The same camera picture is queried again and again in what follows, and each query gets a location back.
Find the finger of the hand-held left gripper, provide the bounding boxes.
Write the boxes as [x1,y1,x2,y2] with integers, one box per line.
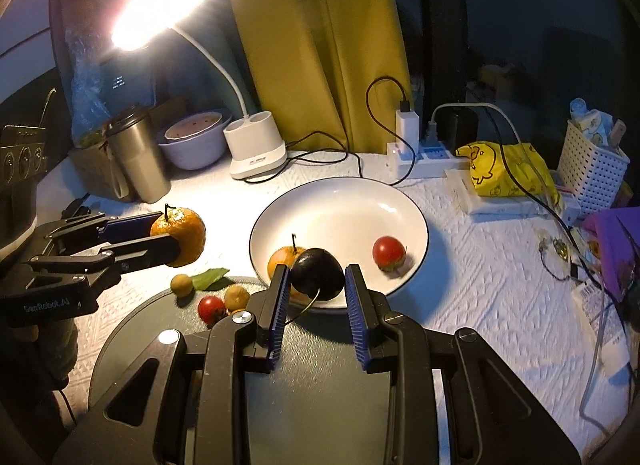
[27,234,183,278]
[42,211,168,252]

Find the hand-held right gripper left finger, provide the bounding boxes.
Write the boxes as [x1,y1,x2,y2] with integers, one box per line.
[60,264,292,465]

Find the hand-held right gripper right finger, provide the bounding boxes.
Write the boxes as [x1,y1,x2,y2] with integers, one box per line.
[344,264,583,465]

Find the large orange with stem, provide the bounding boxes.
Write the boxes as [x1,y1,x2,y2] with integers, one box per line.
[150,204,207,267]

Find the small orange with stem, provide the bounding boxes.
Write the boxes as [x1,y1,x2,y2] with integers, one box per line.
[267,234,307,303]

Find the dark plum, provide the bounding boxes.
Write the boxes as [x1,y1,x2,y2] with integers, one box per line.
[291,247,345,302]

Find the red cherry tomato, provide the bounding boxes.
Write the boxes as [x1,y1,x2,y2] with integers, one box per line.
[198,296,227,323]

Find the white plate with dark rim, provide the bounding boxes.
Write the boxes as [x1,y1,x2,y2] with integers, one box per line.
[249,177,431,315]

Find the green leaf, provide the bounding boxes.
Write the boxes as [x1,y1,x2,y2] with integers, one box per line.
[191,268,231,291]

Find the brown cardboard box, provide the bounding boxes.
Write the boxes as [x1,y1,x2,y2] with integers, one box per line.
[67,142,136,203]

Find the steel tumbler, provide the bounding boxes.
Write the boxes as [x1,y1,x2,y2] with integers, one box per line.
[105,106,172,204]

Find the round grey mat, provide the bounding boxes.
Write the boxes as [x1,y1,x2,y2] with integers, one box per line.
[87,275,441,465]

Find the lavender bowl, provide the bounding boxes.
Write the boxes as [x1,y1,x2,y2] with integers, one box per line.
[159,111,233,170]

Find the white textured tablecloth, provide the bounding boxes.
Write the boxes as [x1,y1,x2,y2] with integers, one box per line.
[37,147,633,451]

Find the clear plastic bag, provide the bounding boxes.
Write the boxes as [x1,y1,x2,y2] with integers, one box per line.
[70,27,117,148]

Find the white desk lamp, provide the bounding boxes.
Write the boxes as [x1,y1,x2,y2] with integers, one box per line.
[110,0,289,180]

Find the dark display device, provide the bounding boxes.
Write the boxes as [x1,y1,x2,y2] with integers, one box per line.
[102,57,156,110]

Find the white power strip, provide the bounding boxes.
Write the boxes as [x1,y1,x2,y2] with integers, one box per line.
[386,142,473,180]

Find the flat white box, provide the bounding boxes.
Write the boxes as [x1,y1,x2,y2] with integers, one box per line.
[445,167,553,216]

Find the white charger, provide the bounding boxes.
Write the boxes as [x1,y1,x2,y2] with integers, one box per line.
[395,97,419,150]

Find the yellow duck print bag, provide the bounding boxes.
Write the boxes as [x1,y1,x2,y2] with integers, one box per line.
[456,141,563,203]

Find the black power adapter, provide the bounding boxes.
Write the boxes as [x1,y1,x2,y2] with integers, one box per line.
[440,107,478,153]

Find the white paper tags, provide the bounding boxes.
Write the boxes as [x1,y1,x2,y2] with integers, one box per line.
[570,280,632,378]

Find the yellow curtain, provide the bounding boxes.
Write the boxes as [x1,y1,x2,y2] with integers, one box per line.
[218,0,416,154]

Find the purple cloth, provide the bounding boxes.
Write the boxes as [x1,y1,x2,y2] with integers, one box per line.
[582,207,640,302]

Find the white plastic basket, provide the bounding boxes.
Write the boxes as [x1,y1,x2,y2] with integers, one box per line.
[557,120,631,203]

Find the packets in basket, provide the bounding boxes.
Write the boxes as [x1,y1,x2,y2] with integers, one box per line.
[570,97,628,148]

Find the metal keychain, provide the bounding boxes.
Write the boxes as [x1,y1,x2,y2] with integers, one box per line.
[537,230,572,266]

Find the black cable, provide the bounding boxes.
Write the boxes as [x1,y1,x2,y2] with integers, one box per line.
[285,76,421,186]

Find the white cable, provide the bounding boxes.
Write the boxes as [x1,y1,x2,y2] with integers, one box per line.
[429,102,523,146]

